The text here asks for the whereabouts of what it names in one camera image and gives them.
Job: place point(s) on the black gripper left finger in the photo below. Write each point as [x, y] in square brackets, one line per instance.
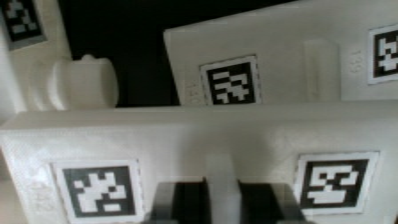
[182, 203]

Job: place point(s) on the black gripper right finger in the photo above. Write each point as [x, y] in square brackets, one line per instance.
[270, 204]

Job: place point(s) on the white cabinet body box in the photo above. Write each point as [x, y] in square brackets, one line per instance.
[51, 82]

